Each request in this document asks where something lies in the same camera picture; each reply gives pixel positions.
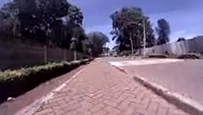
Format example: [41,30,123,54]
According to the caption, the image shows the slender dark tree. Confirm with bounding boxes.
[154,18,173,47]

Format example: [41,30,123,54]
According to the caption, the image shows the bare reddish dirt strip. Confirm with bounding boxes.
[0,64,86,115]

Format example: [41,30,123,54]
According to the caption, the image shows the dark boundary wall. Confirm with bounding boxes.
[0,34,88,72]

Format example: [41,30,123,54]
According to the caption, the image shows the pale raised kerb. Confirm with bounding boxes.
[109,56,203,115]

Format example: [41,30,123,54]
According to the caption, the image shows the long grey wall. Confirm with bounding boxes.
[137,32,203,60]

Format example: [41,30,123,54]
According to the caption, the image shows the pale flat kerb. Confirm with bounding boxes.
[1,67,88,115]

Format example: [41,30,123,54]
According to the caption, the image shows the pale pole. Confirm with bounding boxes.
[141,19,148,56]

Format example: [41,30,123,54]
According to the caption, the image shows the row of large trees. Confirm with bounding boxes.
[0,0,111,63]

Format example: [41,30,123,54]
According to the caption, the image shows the tall leafy trees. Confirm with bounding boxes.
[108,5,157,57]

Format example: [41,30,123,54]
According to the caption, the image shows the red brick path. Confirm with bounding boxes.
[21,53,194,115]

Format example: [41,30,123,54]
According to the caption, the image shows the low green hedge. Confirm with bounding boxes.
[0,57,97,107]

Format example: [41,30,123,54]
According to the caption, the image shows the grey asphalt road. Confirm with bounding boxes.
[100,51,203,115]

